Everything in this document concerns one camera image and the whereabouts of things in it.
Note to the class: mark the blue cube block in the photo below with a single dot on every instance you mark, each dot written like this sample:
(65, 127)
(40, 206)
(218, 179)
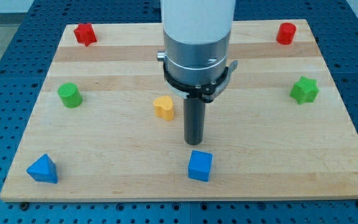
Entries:
(199, 166)

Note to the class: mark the blue triangle block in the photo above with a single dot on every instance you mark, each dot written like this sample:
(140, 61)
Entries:
(43, 170)

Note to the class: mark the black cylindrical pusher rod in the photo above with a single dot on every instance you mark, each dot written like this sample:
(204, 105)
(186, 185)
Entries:
(193, 116)

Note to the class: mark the light wooden board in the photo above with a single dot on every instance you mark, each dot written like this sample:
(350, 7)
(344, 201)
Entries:
(113, 148)

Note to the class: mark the green cylinder block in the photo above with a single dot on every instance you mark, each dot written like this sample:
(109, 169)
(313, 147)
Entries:
(70, 95)

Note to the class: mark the red star block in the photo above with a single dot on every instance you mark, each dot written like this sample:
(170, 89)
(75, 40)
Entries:
(84, 34)

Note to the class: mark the green star block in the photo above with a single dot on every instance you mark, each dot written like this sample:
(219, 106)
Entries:
(305, 90)

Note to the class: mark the red cylinder block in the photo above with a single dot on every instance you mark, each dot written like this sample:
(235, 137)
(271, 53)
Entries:
(286, 33)

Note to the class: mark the yellow heart block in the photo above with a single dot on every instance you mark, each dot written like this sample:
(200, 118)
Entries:
(164, 107)

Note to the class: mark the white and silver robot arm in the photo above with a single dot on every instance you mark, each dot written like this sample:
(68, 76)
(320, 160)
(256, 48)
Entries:
(196, 36)

